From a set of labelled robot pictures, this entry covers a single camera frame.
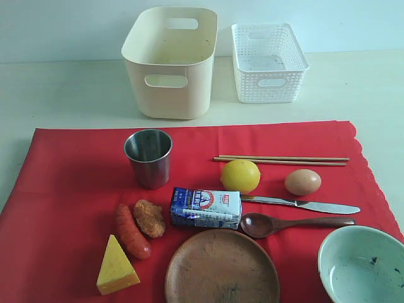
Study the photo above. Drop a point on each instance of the cream plastic bin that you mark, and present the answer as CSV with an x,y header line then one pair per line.
x,y
169,54

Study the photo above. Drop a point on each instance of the yellow lemon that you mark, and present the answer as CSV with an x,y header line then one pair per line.
x,y
240,175

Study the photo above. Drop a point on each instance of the yellow cheese wedge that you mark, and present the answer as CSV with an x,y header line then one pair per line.
x,y
116,271

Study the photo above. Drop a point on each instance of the dark wooden spoon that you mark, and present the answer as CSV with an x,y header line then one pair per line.
x,y
259,226

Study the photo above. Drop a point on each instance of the brown wooden plate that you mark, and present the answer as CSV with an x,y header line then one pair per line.
x,y
221,265

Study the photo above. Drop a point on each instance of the lower wooden chopstick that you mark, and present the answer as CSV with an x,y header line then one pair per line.
x,y
283,162

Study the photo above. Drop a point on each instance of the fried chicken nugget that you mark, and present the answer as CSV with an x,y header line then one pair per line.
x,y
149,218

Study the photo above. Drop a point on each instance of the pale green ceramic bowl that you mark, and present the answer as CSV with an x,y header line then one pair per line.
x,y
361,264

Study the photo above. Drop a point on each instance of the brown egg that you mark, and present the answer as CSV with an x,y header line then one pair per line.
x,y
302,182

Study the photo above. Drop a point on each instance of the silver table knife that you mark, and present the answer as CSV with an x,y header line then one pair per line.
x,y
307,205

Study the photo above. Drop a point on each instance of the white perforated plastic basket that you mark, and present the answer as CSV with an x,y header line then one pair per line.
x,y
269,65

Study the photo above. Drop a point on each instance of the blue white milk carton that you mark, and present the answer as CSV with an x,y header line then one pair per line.
x,y
205,208

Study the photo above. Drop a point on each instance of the red sausage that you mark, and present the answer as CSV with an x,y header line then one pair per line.
x,y
129,234

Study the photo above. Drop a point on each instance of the red table cloth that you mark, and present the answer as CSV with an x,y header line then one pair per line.
x,y
57,221

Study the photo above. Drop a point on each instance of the stainless steel cup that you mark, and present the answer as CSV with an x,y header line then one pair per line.
x,y
148,152

